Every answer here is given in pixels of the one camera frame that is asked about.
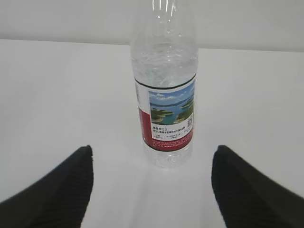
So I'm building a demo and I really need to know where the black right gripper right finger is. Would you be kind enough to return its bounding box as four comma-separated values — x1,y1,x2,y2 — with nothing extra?
211,145,304,228

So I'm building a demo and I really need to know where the clear plastic water bottle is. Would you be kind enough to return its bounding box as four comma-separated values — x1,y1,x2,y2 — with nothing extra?
131,0,198,168

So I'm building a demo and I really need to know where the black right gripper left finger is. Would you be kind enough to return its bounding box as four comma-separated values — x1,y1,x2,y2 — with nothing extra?
0,145,94,228

